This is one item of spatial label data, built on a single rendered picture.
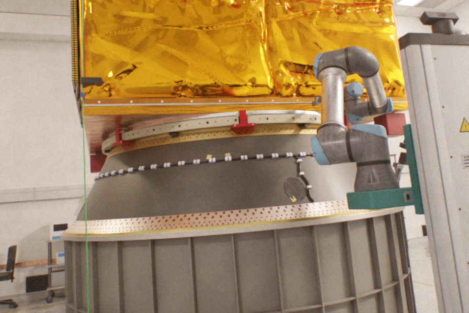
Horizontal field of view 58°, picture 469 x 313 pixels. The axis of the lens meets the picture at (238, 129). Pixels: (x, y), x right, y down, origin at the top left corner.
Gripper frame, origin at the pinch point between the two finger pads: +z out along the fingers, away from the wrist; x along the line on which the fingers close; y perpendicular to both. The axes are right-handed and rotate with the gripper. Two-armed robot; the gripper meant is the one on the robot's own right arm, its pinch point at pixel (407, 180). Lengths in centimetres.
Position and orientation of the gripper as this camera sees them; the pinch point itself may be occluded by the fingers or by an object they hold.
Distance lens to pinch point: 216.1
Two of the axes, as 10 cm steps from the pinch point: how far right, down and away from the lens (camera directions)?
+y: 3.4, 2.3, -9.1
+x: 9.2, 1.1, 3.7
